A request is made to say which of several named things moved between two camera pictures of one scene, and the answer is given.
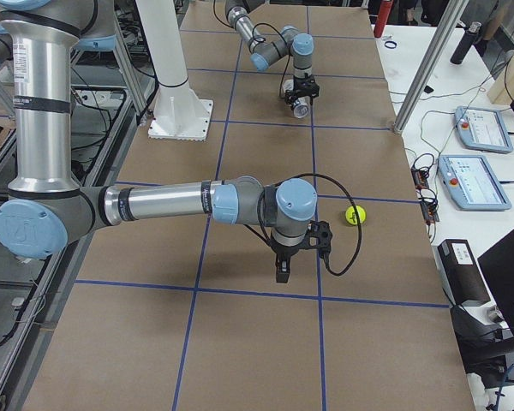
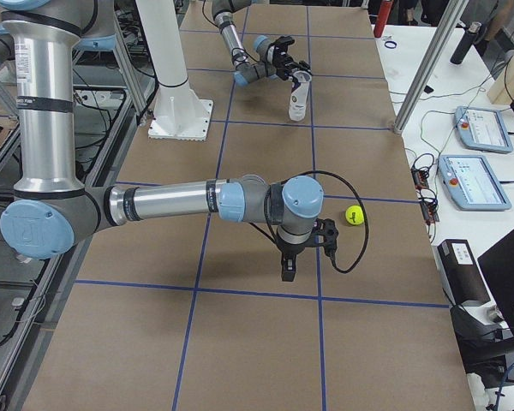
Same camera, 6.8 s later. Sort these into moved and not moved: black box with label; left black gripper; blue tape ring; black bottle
Moved: left black gripper
Not moved: black box with label; blue tape ring; black bottle
